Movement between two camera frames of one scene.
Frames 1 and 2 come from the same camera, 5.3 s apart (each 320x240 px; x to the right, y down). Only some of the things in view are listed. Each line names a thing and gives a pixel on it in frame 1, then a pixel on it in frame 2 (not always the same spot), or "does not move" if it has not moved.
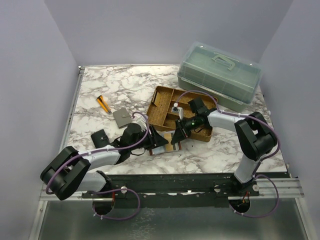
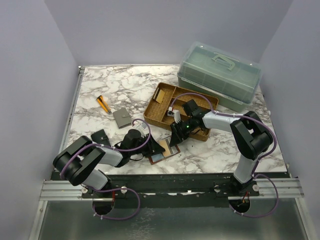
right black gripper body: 187,125 does not move
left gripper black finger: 157,139 → 156,148
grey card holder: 122,117 does not move
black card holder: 100,139 does not move
